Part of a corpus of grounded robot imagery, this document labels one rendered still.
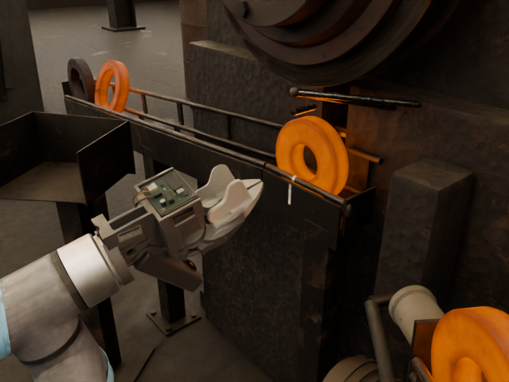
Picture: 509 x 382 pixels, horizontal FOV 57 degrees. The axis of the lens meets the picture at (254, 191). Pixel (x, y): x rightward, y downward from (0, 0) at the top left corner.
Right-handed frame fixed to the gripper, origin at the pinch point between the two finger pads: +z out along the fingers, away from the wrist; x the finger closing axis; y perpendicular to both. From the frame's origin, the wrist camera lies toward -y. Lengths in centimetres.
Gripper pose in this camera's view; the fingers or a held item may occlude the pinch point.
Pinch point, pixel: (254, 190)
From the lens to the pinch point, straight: 62.2
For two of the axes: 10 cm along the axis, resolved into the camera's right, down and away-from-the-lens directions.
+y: -1.1, -7.0, -7.1
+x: -5.6, -5.4, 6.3
